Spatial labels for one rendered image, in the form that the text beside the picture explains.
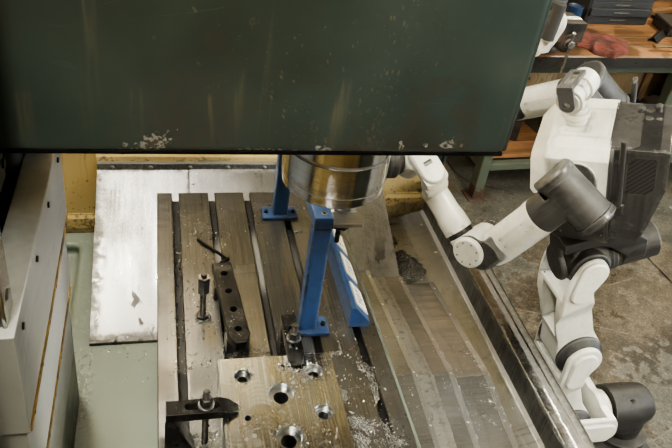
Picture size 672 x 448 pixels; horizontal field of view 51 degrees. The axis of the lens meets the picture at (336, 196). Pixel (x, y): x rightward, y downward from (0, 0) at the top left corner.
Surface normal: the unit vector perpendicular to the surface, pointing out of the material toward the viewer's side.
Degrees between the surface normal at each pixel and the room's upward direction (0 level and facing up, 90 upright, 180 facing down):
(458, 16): 90
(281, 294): 0
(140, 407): 0
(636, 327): 0
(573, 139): 18
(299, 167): 90
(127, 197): 25
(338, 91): 90
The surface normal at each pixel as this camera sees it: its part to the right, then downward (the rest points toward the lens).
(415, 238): -0.16, -0.78
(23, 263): 0.13, -0.82
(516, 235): -0.62, 0.33
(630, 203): -0.39, 0.62
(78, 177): 0.21, 0.57
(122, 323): 0.20, -0.51
